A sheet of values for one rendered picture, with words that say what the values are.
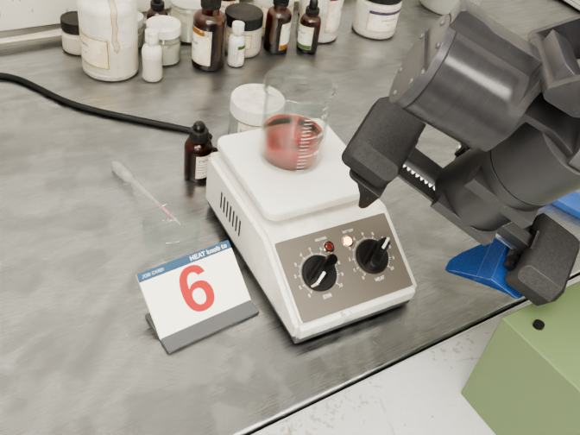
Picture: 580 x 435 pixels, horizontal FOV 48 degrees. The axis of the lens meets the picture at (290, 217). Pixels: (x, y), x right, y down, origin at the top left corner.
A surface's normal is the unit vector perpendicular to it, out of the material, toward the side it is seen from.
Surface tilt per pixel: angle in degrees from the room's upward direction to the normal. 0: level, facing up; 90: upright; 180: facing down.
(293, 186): 0
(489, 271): 60
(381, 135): 30
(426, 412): 0
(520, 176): 99
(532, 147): 88
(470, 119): 95
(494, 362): 90
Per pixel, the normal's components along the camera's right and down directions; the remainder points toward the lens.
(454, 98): -0.15, 0.56
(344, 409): 0.13, -0.73
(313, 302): 0.34, -0.31
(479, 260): -0.76, -0.62
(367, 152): -0.11, 0.31
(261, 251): -0.88, 0.23
